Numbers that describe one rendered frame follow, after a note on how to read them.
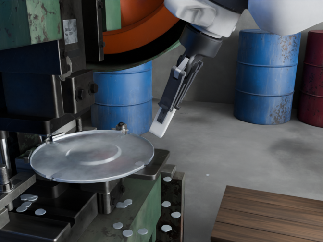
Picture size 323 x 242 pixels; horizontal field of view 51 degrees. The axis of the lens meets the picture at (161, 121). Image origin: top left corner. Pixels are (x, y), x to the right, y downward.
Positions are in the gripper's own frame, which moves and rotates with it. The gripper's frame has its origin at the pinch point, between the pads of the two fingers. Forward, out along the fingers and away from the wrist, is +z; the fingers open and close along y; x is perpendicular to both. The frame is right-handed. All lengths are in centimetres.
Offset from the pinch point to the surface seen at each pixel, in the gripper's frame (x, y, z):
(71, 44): 26.4, 1.3, -3.9
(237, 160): -27, 176, 84
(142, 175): -2.1, -4.1, 11.5
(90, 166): 8.8, -5.6, 16.2
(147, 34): 23.3, 34.0, -5.4
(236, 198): -29, 65, 46
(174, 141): 24, 193, 108
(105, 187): 4.5, -3.2, 20.8
